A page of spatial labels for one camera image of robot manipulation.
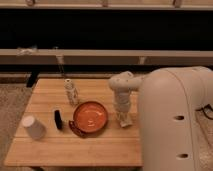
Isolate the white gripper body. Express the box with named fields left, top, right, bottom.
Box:
left=114, top=92, right=131, bottom=113

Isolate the white sponge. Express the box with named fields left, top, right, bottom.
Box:
left=117, top=112, right=132, bottom=128

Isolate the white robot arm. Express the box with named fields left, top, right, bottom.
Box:
left=108, top=66, right=213, bottom=171

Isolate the orange bowl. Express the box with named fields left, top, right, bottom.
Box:
left=73, top=101, right=108, bottom=133

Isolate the small black object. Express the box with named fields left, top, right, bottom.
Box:
left=54, top=110, right=63, bottom=130

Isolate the white paper cup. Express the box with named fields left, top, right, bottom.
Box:
left=21, top=115, right=46, bottom=140

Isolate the grey horizontal rail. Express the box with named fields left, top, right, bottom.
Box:
left=0, top=48, right=213, bottom=66

